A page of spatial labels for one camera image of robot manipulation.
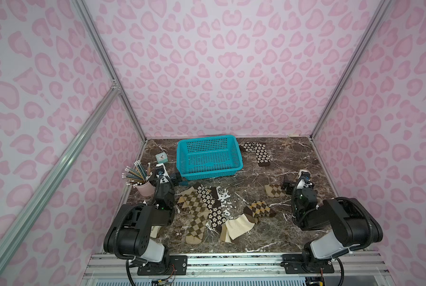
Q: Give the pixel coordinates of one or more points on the small teal clock cube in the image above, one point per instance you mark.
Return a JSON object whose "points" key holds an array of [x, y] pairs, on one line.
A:
{"points": [[162, 158]]}

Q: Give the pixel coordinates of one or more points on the daisy sock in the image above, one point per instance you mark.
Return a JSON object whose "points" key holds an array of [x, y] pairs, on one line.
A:
{"points": [[259, 149], [211, 199]]}

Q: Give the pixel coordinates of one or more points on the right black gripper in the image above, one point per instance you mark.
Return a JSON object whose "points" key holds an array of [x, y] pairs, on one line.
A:
{"points": [[295, 184]]}

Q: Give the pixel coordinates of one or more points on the cream brown striped sock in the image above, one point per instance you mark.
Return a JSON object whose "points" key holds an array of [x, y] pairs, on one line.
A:
{"points": [[155, 231], [234, 228]]}

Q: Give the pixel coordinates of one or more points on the tan argyle sock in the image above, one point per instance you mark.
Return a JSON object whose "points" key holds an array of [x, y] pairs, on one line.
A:
{"points": [[274, 191], [191, 201]]}

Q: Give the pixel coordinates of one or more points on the tan argyle sock left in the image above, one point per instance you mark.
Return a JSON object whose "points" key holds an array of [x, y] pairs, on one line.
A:
{"points": [[191, 201]]}

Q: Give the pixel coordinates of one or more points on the aluminium front rail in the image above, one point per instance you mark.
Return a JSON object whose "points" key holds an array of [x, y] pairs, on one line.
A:
{"points": [[361, 268]]}

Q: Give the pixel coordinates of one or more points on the tan argyle sock right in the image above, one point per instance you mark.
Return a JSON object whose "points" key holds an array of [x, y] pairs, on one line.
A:
{"points": [[274, 191]]}

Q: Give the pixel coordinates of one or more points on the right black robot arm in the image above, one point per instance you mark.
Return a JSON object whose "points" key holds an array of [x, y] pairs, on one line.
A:
{"points": [[352, 227]]}

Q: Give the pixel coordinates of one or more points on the bundle of pencils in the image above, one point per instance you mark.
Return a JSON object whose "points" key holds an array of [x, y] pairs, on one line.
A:
{"points": [[137, 174]]}

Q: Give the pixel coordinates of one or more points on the teal plastic basket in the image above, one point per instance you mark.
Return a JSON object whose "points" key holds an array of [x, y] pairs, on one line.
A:
{"points": [[208, 157]]}

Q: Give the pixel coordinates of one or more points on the daisy sock at back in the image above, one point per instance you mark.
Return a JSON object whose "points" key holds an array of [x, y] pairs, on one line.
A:
{"points": [[259, 149]]}

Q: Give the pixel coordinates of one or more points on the dark brown argyle sock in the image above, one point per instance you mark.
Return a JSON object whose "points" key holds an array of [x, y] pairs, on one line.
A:
{"points": [[258, 210]]}

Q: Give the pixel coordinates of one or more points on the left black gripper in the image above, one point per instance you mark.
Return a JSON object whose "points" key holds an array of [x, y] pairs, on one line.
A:
{"points": [[170, 179]]}

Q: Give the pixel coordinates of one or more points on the daisy sock in middle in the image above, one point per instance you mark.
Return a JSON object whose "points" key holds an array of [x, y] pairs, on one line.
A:
{"points": [[211, 199]]}

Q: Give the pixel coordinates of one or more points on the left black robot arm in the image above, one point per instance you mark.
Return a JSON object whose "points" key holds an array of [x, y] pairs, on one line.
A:
{"points": [[129, 239]]}

